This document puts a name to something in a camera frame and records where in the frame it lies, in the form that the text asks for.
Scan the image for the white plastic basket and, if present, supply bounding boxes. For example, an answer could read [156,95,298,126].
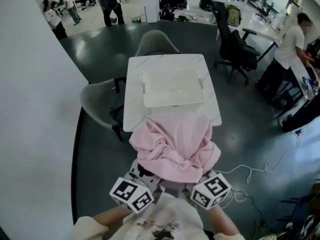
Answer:
[141,67,206,115]

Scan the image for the person's right forearm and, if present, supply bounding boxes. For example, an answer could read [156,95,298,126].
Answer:
[206,205,242,237]

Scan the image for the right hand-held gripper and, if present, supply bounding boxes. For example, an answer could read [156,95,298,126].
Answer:
[190,170,232,211]

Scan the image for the black office chair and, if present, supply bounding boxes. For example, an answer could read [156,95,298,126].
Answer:
[254,5,273,22]
[213,2,262,87]

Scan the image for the pink clothes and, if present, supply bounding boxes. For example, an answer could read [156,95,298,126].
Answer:
[128,112,222,185]

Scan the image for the person's left forearm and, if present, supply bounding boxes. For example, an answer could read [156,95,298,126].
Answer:
[92,205,137,235]

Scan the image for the green yellow backpack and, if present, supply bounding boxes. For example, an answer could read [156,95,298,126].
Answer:
[224,4,243,28]

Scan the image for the white office desk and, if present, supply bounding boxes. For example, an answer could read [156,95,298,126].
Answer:
[239,21,285,67]

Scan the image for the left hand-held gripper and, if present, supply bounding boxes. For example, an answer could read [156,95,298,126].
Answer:
[109,158,165,214]

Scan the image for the white shelving unit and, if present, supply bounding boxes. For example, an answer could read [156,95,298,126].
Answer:
[158,0,251,26]

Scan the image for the white marble table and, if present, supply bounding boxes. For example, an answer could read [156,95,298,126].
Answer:
[122,53,223,133]

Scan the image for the white floor cable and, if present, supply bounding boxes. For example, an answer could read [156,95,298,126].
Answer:
[216,148,290,205]

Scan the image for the grey upholstered chair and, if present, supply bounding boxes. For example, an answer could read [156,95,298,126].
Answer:
[134,30,181,58]
[79,76,128,142]

